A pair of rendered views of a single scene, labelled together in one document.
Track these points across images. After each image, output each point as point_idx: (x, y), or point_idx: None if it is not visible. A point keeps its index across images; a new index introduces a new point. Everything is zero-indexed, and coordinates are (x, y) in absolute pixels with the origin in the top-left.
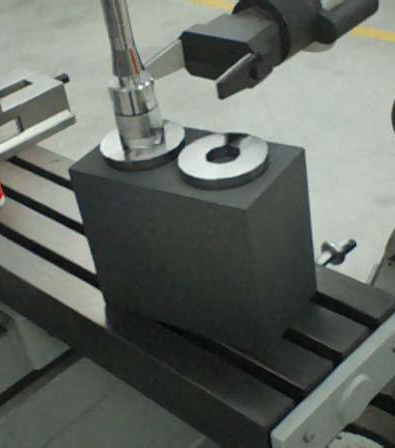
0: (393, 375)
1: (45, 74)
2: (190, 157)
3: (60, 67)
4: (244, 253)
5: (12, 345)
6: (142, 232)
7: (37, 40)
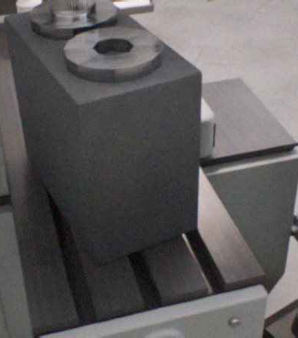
0: None
1: (260, 1)
2: (85, 38)
3: (274, 0)
4: (79, 152)
5: None
6: (35, 99)
7: None
